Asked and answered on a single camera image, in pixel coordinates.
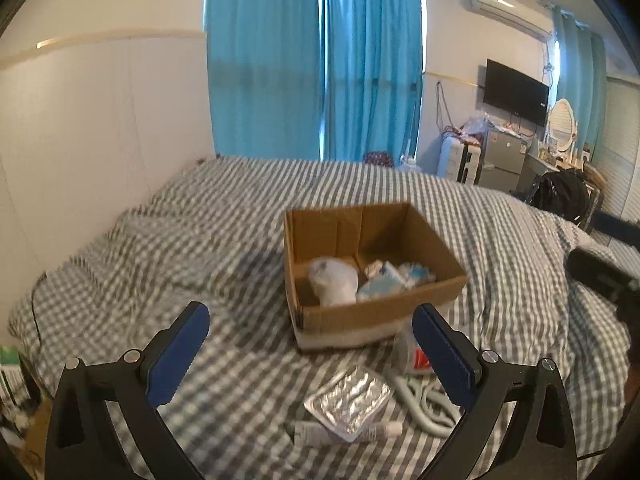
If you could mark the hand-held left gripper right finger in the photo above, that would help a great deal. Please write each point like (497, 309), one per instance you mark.
(447, 355)

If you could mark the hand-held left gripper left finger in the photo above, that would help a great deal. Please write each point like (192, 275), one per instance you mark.
(180, 355)

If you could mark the clear bag with red label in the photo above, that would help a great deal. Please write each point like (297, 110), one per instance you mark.
(407, 355)

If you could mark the brown cardboard box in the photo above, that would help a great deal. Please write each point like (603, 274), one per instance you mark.
(355, 321)

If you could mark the silver foil blister pack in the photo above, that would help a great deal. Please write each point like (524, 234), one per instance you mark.
(347, 400)

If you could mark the white tube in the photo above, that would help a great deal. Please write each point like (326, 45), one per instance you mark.
(312, 432)

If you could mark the black backpack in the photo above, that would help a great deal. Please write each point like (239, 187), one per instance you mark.
(562, 195)

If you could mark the wooden chair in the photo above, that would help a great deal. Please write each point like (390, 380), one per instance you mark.
(595, 185)

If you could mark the blue face mask pack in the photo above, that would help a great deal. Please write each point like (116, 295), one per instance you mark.
(385, 287)

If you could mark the small white crumpled packet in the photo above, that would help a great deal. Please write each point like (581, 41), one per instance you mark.
(376, 267)

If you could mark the grey checked blanket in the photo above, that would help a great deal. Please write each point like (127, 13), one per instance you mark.
(200, 240)

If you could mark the dressing desk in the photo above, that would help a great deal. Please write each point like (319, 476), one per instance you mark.
(537, 165)

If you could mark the white louvered wardrobe door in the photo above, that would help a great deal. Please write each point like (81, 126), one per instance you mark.
(622, 150)

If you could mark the white crumpled plastic bag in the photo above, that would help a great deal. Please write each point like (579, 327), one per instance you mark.
(332, 280)

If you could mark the grey mini fridge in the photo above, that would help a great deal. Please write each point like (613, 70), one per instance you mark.
(502, 160)

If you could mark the white oval mirror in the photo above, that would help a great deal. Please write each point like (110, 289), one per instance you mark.
(562, 125)

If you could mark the black and white suitcase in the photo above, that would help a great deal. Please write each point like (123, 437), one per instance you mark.
(472, 162)

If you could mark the green box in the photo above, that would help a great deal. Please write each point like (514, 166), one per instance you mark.
(9, 356)

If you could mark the light blue suitcase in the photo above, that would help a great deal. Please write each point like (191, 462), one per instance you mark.
(450, 160)

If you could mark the narrow blue curtain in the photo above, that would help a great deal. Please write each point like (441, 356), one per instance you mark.
(580, 85)

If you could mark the clear plastic bag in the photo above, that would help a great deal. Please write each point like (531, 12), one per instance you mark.
(475, 127)

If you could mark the dark patterned cloth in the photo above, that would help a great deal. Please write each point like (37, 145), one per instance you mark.
(377, 158)

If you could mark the white air conditioner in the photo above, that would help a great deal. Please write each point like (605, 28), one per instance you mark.
(507, 10)

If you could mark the wide blue curtain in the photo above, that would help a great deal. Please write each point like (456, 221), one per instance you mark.
(260, 60)
(372, 60)

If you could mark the black wall television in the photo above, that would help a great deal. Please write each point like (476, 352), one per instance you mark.
(515, 91)

